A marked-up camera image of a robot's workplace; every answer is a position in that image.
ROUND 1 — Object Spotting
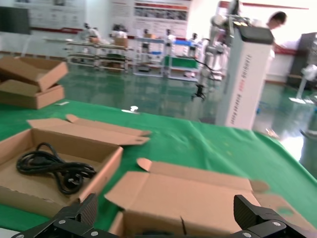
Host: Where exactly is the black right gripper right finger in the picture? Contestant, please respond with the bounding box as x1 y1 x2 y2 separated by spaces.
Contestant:
230 194 317 238

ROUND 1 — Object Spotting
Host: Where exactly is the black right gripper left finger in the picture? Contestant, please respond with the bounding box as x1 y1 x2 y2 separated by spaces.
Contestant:
11 193 112 238

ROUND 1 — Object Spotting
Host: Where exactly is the black power cable with plug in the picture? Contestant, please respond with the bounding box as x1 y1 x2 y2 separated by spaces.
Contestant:
16 142 98 195

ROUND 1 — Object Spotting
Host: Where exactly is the grey cobot arm with gripper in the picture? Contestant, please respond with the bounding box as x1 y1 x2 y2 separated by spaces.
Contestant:
192 0 248 103

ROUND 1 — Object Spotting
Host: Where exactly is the cardboard box with round hole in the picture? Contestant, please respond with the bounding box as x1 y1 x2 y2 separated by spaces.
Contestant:
0 114 152 219
104 157 315 238

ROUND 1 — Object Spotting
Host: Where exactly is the open stacked cardboard box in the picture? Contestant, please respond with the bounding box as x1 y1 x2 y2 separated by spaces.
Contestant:
0 56 69 93
0 79 66 110

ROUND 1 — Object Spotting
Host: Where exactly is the green tablecloth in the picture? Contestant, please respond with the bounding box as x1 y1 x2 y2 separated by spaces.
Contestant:
0 99 317 238

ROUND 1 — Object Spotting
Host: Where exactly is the white wheeled robot column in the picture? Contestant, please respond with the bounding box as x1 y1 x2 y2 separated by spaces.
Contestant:
214 26 274 130

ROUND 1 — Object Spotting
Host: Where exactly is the white standing fan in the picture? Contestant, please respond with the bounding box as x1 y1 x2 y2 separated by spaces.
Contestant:
289 63 317 105

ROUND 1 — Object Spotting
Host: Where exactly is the metal pipe rack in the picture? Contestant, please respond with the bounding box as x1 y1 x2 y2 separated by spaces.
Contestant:
66 37 130 73

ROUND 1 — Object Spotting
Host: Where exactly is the black equipment cabinet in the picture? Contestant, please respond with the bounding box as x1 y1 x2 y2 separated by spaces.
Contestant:
288 32 317 88

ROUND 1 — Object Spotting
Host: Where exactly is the shelf with green panel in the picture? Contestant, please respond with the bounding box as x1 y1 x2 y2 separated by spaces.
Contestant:
162 40 202 80

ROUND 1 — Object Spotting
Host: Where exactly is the blue and white shelf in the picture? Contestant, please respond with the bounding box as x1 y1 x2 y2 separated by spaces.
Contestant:
133 36 166 76

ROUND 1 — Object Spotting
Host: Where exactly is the white black-headed humanoid robot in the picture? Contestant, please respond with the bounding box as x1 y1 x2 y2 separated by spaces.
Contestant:
81 23 100 43
164 28 177 52
110 23 129 40
187 32 202 58

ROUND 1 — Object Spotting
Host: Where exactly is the person in white shirt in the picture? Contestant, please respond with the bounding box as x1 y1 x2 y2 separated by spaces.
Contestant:
265 11 302 84

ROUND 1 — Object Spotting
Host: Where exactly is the wall poster with red strip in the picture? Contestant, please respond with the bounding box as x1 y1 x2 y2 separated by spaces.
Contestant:
28 0 87 32

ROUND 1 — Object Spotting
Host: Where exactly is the wall poster with photo row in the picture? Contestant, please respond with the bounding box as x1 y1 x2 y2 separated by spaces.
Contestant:
133 0 192 38

